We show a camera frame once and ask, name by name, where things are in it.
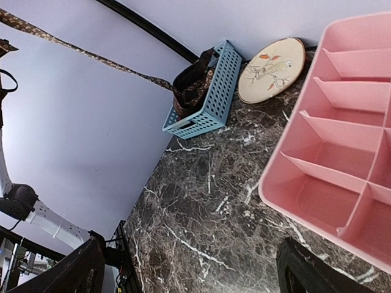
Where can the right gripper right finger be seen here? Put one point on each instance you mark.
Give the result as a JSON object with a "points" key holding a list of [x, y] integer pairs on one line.
{"points": [[299, 270]]}

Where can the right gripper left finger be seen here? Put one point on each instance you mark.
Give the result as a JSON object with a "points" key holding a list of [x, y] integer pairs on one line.
{"points": [[68, 274]]}

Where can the brown floral tie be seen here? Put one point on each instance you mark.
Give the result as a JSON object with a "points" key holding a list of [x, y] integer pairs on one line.
{"points": [[14, 22]]}

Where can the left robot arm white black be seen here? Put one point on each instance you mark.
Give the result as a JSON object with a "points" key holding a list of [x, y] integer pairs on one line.
{"points": [[20, 202]]}

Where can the dark brown ties in basket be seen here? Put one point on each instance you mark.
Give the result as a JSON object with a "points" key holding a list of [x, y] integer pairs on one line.
{"points": [[192, 84]]}

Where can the pink divided organizer tray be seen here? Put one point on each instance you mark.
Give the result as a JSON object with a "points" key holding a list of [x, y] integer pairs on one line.
{"points": [[330, 170]]}

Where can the blue perforated plastic basket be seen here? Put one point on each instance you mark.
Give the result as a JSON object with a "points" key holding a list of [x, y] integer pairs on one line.
{"points": [[216, 106]]}

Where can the round floral plate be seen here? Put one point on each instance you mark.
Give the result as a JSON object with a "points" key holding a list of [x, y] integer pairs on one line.
{"points": [[272, 70]]}

